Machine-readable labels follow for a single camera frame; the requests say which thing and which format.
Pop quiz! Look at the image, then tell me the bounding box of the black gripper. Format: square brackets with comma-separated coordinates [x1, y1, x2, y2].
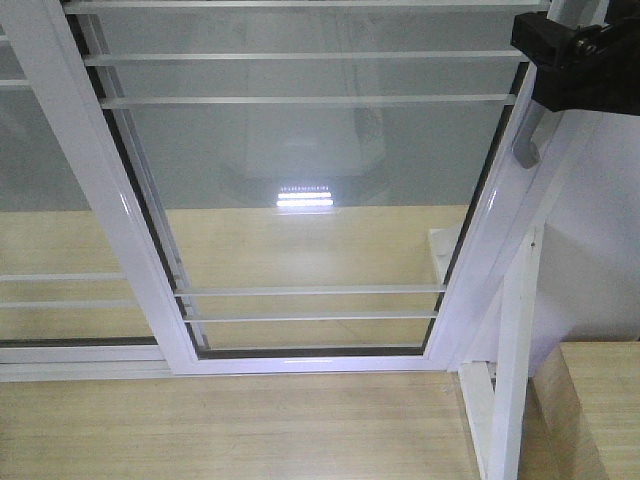
[511, 13, 639, 114]

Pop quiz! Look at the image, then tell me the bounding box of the grey metal door handle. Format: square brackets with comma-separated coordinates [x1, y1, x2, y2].
[511, 100, 546, 170]

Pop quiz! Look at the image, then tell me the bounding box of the white sliding glass door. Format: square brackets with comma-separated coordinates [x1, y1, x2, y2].
[1, 1, 549, 372]

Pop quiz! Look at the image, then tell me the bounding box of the white fixed glass door panel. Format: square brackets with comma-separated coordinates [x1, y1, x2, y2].
[1, 2, 173, 381]

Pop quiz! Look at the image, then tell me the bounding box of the light wooden box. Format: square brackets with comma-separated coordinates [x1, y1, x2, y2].
[533, 342, 639, 479]

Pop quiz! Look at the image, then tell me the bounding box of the white triangular support brace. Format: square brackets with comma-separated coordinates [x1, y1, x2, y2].
[427, 227, 546, 480]

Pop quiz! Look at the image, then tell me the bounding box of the wooden floor platform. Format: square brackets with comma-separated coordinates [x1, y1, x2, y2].
[0, 207, 481, 480]

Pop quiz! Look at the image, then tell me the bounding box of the white door frame post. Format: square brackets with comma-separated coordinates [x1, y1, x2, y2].
[439, 0, 609, 374]

